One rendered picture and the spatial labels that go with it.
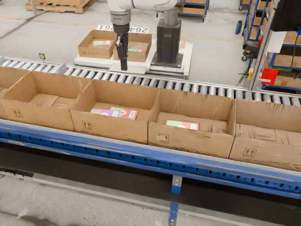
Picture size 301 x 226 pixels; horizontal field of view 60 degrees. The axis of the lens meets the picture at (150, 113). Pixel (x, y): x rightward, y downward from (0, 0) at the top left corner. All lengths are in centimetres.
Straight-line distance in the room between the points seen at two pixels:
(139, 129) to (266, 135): 68
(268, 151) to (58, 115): 101
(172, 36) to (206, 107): 86
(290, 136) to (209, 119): 42
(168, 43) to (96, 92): 85
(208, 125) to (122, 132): 48
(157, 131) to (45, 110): 57
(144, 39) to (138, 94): 119
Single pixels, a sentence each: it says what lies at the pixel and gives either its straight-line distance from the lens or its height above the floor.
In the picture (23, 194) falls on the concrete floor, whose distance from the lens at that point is 243.
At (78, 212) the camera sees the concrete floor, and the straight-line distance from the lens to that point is 219.
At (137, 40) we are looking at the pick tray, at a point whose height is 77.
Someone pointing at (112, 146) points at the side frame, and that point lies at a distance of 130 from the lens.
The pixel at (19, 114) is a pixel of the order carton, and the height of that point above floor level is 96.
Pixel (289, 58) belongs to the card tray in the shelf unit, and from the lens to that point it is 252.
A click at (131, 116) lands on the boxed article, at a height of 90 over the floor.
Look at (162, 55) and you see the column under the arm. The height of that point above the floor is 83.
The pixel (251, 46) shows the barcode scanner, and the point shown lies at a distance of 195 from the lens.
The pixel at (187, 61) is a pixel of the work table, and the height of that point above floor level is 75.
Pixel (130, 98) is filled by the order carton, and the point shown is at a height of 95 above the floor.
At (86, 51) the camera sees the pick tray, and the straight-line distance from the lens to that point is 240.
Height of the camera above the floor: 185
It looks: 40 degrees down
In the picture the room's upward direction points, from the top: straight up
